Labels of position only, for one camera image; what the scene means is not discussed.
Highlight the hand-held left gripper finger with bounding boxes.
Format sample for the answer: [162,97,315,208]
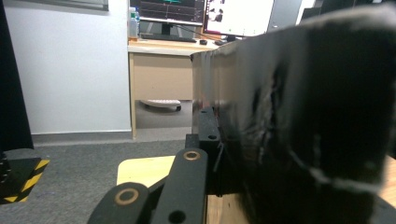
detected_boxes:
[185,106,224,196]

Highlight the magazine with face cover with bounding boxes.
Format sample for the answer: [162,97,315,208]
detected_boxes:
[232,4,396,224]

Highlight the white wheeled base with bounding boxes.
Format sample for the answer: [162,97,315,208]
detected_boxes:
[138,98,183,113]

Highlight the beige desk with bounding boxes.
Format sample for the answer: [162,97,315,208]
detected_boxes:
[127,37,227,140]

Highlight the black keyboard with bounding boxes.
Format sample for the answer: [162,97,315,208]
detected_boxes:
[140,32,198,44]

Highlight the monitor with white screen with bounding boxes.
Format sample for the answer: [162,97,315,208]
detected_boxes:
[204,0,276,43]

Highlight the monitor with dark screen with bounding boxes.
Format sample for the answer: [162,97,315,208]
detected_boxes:
[130,0,206,36]

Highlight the clear plastic bottle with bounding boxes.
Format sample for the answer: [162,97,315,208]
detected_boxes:
[128,7,141,40]

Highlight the grey panel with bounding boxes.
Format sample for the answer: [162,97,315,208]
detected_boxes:
[266,0,304,33]

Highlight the black yellow striped stand base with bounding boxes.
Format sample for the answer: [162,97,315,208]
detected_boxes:
[0,147,50,205]

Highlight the grey wall frame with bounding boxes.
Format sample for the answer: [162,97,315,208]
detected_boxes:
[3,0,110,12]

